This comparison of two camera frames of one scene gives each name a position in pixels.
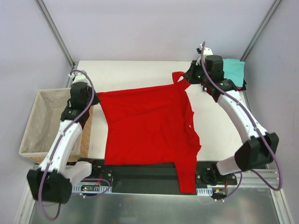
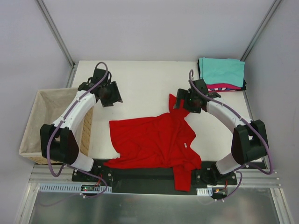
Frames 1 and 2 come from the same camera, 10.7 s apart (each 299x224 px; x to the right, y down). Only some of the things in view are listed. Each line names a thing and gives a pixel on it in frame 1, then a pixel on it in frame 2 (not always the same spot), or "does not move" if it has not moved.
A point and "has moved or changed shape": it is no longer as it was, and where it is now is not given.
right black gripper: [189, 74] → [182, 100]
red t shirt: [153, 126] has moved or changed shape
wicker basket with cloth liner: [42, 122] does not move
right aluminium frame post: [276, 3] does not move
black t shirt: [244, 87] does not move
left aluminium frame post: [52, 24] does not move
